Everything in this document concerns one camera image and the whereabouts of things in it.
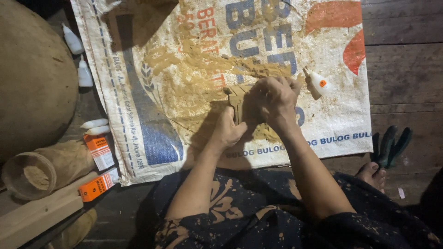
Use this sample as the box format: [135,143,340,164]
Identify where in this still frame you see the white glue tube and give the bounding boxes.
[80,118,109,129]
[84,125,111,136]

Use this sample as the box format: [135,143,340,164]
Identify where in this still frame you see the person's foot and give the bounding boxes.
[356,162,387,194]

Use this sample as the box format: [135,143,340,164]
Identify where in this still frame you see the brown wooden slat piece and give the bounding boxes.
[223,84,257,126]

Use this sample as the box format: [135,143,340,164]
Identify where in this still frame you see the dusty round container with sawdust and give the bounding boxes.
[1,140,97,201]

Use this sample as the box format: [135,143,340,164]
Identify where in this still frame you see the white glue bottle orange label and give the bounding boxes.
[302,67,333,101]

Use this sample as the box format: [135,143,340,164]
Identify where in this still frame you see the person's left hand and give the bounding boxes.
[208,105,249,151]

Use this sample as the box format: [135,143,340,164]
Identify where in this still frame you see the dark green work glove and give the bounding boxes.
[371,125,413,170]

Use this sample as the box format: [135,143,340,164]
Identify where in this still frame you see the person's dark patterned garment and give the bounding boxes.
[152,168,443,249]

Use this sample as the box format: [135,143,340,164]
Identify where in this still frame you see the pale wooden plank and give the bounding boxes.
[0,171,99,249]

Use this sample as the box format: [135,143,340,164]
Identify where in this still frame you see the white woven printed sack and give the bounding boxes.
[70,0,374,187]

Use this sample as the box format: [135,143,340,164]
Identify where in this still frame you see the orange and white glue box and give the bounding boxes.
[83,134,115,172]
[78,168,120,202]

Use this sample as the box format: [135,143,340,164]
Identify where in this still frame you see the heap of brown sawdust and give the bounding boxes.
[144,21,302,142]

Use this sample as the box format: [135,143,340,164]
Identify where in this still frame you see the large round brown basin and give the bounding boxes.
[0,0,79,164]

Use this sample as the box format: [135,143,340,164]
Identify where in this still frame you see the person's right hand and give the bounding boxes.
[242,76,303,135]

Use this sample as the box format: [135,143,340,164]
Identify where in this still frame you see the plain white glue bottle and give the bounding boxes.
[77,54,94,88]
[62,23,85,55]

